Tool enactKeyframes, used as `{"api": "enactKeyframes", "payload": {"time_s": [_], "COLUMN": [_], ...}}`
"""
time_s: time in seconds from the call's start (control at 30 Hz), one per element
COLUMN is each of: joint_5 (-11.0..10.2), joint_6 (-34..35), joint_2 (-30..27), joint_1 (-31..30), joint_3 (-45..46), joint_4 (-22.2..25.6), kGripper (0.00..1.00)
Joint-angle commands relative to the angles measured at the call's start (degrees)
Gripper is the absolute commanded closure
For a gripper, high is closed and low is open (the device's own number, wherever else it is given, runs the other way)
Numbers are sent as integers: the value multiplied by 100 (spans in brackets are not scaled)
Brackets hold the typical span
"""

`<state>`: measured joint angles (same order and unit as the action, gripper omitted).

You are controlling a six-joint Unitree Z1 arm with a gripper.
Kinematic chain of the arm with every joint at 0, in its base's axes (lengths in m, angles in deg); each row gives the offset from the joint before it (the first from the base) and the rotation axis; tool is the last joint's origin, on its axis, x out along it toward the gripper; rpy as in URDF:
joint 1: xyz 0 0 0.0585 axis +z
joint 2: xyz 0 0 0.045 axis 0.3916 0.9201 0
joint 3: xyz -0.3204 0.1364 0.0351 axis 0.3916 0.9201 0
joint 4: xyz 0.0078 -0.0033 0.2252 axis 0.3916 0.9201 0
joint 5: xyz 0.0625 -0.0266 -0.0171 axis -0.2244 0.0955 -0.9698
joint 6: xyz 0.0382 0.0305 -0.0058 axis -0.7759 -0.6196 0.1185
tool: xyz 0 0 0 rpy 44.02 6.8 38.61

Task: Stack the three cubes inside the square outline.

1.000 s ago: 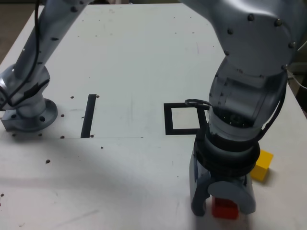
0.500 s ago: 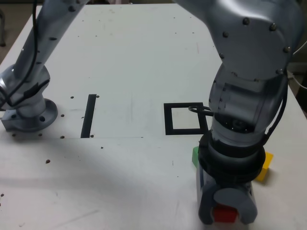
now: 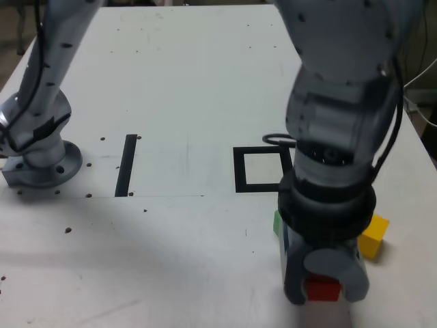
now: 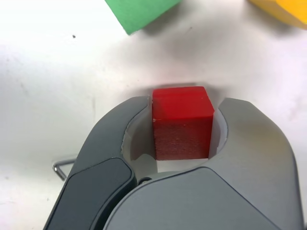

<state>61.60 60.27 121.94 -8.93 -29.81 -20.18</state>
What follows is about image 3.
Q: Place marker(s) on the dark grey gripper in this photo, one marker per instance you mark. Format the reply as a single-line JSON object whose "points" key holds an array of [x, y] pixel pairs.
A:
{"points": [[334, 244]]}

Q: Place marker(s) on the red cube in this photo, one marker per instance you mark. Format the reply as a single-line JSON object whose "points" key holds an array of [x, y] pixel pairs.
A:
{"points": [[322, 291]]}

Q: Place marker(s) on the green cube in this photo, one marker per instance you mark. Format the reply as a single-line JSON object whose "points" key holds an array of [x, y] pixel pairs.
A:
{"points": [[277, 223]]}

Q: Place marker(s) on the yellow cube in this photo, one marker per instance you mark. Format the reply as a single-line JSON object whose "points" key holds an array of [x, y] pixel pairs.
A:
{"points": [[373, 235]]}

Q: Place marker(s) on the black tape square outline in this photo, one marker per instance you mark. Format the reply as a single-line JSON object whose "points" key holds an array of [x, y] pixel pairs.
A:
{"points": [[239, 171]]}

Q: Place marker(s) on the black tape strip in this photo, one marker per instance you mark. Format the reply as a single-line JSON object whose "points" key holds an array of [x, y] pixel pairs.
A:
{"points": [[124, 171]]}

